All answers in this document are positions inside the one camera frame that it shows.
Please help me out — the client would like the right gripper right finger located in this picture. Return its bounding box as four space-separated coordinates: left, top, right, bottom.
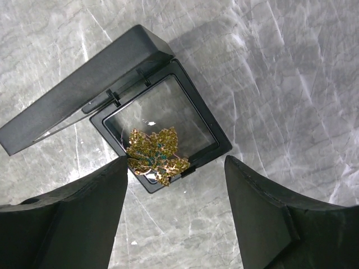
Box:
224 156 358 268

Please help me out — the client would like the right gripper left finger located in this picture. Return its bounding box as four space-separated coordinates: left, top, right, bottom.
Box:
1 156 128 268

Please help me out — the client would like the gold leaf brooch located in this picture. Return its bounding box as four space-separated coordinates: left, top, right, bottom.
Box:
126 127 190 187

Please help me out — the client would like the black case with gold brooch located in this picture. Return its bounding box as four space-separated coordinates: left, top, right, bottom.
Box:
1 25 232 178

